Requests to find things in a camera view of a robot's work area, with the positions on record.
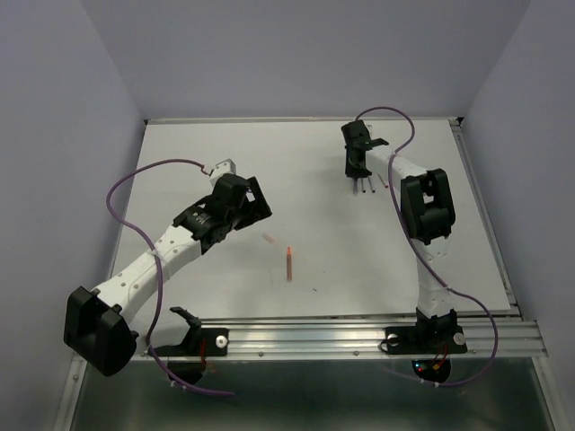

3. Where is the blue marker pen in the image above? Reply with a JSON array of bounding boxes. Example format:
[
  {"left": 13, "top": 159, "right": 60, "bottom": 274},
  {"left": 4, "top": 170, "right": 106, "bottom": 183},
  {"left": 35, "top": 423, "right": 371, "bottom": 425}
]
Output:
[{"left": 367, "top": 176, "right": 376, "bottom": 194}]

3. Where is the orange highlighter pen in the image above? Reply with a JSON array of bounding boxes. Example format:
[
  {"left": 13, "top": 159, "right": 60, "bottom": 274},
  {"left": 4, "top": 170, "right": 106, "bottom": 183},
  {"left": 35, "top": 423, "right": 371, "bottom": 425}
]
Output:
[{"left": 286, "top": 246, "right": 293, "bottom": 282}]

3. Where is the red marker pen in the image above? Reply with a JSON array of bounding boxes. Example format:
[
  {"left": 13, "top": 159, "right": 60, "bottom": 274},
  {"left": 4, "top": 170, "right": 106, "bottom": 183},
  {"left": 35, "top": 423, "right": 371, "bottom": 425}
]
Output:
[{"left": 378, "top": 175, "right": 389, "bottom": 189}]

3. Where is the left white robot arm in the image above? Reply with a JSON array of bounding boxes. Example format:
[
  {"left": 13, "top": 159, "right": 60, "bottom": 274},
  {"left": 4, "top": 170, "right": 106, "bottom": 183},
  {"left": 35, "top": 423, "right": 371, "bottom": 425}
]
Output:
[{"left": 64, "top": 173, "right": 271, "bottom": 376}]

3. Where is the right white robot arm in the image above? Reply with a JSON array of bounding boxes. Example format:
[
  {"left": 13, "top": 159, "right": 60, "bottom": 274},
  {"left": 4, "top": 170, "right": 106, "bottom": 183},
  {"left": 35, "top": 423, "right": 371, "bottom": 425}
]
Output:
[{"left": 341, "top": 119, "right": 458, "bottom": 355}]

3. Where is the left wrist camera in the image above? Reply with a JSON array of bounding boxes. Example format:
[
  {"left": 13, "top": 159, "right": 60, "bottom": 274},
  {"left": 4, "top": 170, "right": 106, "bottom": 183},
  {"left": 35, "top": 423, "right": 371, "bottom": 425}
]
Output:
[{"left": 209, "top": 159, "right": 236, "bottom": 186}]

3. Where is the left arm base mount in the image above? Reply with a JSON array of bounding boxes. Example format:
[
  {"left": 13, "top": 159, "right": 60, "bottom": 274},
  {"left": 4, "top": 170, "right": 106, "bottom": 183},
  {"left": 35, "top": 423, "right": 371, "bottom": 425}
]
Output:
[{"left": 147, "top": 306, "right": 230, "bottom": 357}]

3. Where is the aluminium frame rail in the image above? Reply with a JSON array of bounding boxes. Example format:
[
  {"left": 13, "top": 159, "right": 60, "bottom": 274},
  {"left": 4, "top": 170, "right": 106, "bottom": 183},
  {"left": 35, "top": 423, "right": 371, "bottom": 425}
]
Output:
[{"left": 133, "top": 317, "right": 547, "bottom": 362}]

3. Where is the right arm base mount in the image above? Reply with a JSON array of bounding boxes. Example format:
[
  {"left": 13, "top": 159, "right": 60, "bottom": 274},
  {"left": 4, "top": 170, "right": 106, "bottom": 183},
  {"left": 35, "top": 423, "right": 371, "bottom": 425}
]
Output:
[{"left": 379, "top": 310, "right": 468, "bottom": 356}]

